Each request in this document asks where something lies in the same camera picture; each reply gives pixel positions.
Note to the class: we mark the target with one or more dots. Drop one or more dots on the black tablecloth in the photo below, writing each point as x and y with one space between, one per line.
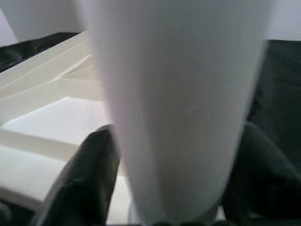
277 82

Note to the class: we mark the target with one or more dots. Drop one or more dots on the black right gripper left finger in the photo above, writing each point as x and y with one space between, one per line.
82 183

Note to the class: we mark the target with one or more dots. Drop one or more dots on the white plastic table leg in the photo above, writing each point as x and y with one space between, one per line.
178 106

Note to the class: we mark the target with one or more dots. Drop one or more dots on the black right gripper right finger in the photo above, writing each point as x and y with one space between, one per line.
263 179

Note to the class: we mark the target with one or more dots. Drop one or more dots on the white plastic children table top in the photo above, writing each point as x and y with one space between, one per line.
47 117

